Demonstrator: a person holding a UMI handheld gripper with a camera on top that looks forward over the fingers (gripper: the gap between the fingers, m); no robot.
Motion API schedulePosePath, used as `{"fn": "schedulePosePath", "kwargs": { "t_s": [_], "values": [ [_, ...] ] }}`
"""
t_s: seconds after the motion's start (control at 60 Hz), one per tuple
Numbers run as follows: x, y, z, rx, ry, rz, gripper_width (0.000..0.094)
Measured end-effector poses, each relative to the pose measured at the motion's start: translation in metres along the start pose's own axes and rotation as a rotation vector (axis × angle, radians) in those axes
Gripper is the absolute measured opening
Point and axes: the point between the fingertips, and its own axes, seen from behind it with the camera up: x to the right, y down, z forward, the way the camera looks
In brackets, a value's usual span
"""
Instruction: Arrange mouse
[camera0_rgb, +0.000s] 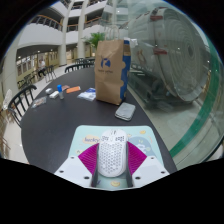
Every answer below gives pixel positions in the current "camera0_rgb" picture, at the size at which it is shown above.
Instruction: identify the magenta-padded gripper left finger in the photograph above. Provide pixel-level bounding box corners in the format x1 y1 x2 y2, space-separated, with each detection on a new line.
53 142 100 188

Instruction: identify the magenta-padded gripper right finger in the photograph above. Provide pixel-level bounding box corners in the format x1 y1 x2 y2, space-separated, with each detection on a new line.
126 141 170 188

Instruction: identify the white honeycomb computer mouse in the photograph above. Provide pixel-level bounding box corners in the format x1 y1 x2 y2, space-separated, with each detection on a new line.
96 128 129 178

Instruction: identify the light teal printed mouse pad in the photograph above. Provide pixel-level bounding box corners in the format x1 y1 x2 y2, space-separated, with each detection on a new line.
67 124 165 191

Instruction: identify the grey soft pouch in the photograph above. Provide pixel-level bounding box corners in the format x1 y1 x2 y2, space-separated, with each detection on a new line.
114 101 137 122

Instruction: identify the clear plastic packet with blue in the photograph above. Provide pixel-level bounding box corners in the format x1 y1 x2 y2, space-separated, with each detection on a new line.
76 87 97 102

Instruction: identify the clear plastic wrapper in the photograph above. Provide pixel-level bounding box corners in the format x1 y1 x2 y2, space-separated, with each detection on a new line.
31 96 48 110

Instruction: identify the small blue-capped bottle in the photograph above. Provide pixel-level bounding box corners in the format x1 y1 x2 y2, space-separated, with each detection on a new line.
56 84 65 101

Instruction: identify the orange flat pack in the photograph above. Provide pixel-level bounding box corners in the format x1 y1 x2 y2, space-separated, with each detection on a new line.
65 85 82 95

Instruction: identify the black slatted chair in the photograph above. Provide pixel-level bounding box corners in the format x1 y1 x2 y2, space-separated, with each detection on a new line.
6 84 39 128
64 57 96 74

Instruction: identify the group of black chairs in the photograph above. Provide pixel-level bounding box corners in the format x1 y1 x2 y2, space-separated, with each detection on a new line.
16 64 58 90

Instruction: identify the brown paper bag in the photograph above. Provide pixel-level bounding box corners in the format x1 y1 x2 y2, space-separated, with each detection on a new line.
94 37 132 106

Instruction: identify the person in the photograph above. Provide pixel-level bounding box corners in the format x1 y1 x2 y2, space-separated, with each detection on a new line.
37 59 47 78

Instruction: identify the large white cylindrical exhibit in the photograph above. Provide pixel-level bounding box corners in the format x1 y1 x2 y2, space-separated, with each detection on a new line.
127 5 210 103

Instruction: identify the green potted plant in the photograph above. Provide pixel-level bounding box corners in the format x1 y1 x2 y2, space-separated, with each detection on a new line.
82 31 106 52

